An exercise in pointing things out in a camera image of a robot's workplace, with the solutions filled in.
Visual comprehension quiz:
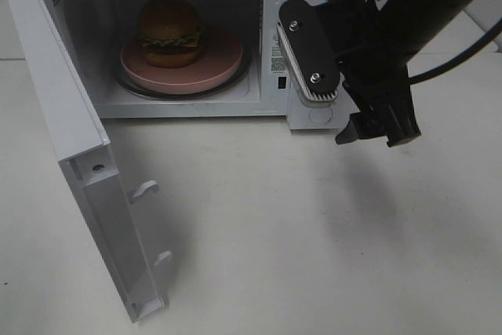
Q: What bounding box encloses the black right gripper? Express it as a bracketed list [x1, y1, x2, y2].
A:
[316, 0, 421, 147]

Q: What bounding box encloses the round white door button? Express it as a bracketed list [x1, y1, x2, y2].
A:
[308, 107, 333, 125]

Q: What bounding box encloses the pink round plate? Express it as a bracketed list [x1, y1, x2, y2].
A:
[120, 27, 245, 95]

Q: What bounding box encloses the toy burger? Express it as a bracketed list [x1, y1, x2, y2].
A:
[137, 0, 206, 68]

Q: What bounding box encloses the white microwave door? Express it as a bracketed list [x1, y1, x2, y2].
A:
[8, 0, 166, 322]

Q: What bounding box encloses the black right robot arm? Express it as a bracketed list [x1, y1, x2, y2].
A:
[315, 0, 501, 147]

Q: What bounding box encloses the glass microwave turntable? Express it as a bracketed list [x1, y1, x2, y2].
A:
[109, 53, 253, 101]

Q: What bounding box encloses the white microwave oven body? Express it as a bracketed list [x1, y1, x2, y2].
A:
[53, 0, 355, 129]

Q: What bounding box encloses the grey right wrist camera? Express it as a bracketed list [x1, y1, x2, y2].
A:
[276, 0, 341, 107]

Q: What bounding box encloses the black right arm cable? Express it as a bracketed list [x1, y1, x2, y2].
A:
[407, 16, 502, 87]

